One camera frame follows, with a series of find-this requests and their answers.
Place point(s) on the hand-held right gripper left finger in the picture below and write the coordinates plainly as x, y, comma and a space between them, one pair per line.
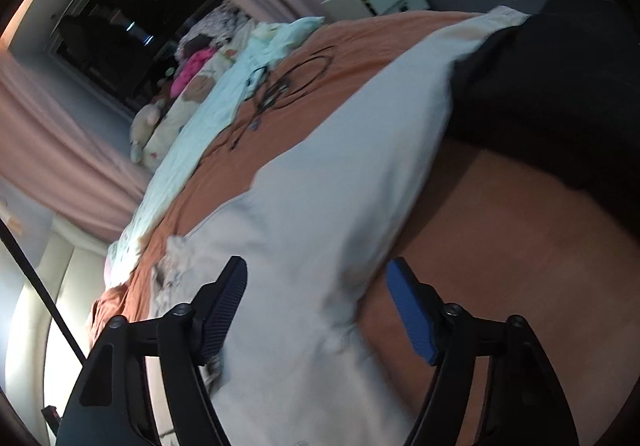
227, 298

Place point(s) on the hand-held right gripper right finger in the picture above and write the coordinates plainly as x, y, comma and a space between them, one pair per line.
412, 313

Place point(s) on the white pillow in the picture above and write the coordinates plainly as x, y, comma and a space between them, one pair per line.
310, 206

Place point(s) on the orange fleece blanket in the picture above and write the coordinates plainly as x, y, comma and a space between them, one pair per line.
500, 251

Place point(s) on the light patterned bed sheet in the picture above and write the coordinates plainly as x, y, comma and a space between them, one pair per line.
210, 111

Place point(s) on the white plush toy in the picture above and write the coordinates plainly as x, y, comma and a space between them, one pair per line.
145, 124

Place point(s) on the bear print pillow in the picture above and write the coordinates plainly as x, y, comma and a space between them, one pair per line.
192, 96

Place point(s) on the pink plush toy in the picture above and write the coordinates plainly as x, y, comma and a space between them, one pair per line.
192, 66

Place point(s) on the dark cloth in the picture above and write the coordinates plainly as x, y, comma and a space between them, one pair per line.
550, 91

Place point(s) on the floral patterned cloth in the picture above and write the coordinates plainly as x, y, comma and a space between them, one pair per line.
220, 21

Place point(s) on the dark window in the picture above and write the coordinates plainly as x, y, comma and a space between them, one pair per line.
110, 26

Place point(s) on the cream padded bed frame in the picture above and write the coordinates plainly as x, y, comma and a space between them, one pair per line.
27, 351

